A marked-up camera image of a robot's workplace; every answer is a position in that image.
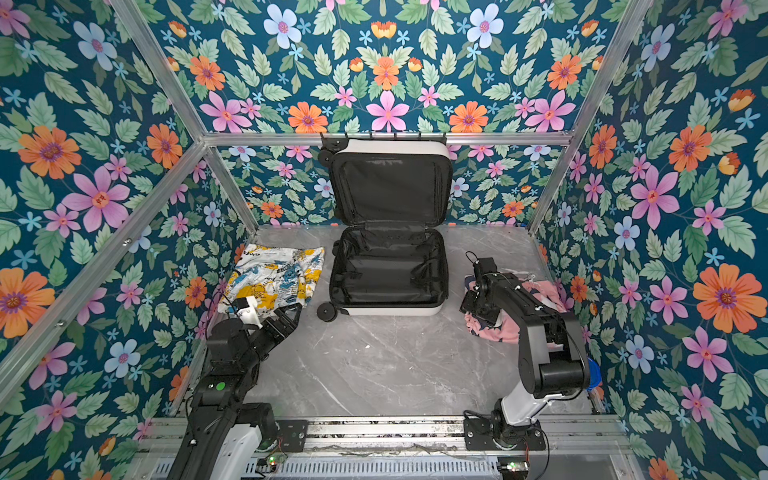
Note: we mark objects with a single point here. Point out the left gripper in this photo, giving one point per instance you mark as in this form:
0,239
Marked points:
279,334

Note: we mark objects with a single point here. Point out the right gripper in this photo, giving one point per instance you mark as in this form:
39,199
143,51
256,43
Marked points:
468,304

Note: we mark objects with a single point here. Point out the yellow white patterned shirt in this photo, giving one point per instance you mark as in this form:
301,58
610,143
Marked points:
275,277

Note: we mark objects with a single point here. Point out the pink navy patterned shorts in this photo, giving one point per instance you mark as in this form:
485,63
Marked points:
504,329

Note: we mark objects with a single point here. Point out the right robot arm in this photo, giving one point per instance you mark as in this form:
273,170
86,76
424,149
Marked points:
552,361

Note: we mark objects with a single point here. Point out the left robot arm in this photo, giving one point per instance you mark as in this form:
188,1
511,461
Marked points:
224,430

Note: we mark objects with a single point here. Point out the white black open suitcase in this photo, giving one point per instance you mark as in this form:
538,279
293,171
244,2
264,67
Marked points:
391,196

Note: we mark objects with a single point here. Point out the clear jar blue lid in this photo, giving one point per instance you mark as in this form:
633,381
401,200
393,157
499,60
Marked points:
595,378

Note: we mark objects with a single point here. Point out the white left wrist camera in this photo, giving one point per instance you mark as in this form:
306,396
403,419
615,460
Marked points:
246,309

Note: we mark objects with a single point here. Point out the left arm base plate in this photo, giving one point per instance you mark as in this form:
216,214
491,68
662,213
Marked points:
288,436

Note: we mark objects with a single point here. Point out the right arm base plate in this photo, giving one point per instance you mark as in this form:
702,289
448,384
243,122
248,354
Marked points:
483,434

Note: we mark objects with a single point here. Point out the aluminium mounting rail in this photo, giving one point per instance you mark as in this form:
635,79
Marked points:
362,436

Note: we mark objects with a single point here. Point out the white perforated cable tray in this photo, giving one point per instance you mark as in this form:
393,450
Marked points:
386,468

